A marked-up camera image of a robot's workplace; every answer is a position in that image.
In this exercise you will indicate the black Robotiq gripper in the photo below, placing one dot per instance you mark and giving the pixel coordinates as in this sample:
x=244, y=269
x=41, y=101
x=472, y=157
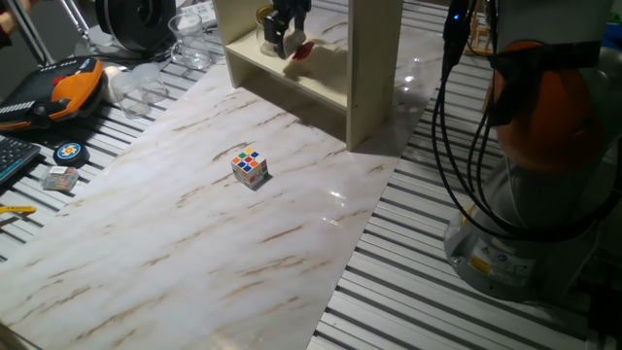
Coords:
x=291, y=7

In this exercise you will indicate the small red object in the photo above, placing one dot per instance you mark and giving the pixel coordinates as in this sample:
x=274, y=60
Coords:
x=304, y=50

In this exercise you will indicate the glass jar gold lid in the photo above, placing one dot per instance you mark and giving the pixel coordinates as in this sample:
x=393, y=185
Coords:
x=262, y=46

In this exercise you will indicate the multicoloured Rubik's cube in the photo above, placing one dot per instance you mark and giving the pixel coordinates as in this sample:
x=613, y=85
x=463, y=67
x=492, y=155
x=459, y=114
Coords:
x=250, y=168

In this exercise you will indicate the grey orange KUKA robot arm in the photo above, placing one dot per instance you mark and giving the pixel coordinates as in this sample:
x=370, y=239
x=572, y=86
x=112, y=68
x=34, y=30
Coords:
x=549, y=194

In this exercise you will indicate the forearm in dark red sleeve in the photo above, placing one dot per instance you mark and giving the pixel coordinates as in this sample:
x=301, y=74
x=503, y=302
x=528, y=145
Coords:
x=4, y=41

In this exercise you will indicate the cream wooden shelf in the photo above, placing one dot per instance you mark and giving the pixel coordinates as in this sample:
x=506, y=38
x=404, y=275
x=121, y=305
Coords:
x=371, y=73

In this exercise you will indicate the operator bare hand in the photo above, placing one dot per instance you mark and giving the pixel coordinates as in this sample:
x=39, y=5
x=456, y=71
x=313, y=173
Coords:
x=5, y=22

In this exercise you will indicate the white power strip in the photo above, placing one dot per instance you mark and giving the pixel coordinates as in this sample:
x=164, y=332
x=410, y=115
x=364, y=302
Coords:
x=199, y=12

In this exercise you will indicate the clear glass beaker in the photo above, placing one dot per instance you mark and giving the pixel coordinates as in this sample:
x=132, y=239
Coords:
x=190, y=41

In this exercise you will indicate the clear plastic cup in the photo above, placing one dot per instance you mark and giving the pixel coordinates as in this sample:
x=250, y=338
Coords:
x=153, y=82
x=128, y=94

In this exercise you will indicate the black filament spool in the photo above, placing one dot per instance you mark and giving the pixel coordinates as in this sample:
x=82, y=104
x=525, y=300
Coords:
x=136, y=22

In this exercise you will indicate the white ball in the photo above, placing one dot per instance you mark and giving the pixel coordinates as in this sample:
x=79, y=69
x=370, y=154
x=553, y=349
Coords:
x=110, y=78

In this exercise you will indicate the wooden slat rack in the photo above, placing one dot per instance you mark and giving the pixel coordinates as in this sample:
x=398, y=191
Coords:
x=480, y=36

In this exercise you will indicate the silver metal stand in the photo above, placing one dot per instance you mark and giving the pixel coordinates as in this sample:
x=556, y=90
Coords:
x=80, y=29

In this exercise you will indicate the orange black teach pendant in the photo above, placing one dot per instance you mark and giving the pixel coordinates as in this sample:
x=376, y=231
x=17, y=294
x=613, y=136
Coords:
x=73, y=92

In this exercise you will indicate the marble patterned mat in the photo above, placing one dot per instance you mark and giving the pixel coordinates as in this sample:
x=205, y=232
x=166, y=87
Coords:
x=194, y=233

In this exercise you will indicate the round black puck blue logo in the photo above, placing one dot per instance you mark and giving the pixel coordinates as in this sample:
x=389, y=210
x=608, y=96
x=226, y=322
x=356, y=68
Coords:
x=71, y=153

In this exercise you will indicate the aluminium profile pole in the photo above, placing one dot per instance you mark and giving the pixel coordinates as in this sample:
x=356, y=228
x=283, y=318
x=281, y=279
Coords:
x=31, y=34

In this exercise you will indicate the clear box coloured clips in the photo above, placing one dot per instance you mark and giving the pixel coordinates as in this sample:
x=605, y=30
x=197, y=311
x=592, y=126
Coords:
x=59, y=179

